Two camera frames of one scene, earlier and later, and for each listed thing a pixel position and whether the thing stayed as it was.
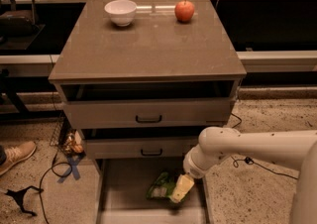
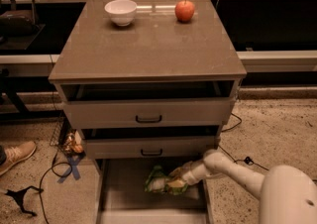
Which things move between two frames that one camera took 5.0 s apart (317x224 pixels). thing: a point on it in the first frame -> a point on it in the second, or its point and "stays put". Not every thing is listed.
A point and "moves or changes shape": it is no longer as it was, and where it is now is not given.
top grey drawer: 152,104 stays put
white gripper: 192,168 -> 190,175
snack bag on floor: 74,142 stays put
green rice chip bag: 162,188 moves or changes shape
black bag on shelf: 17,23 stays put
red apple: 184,11 stays put
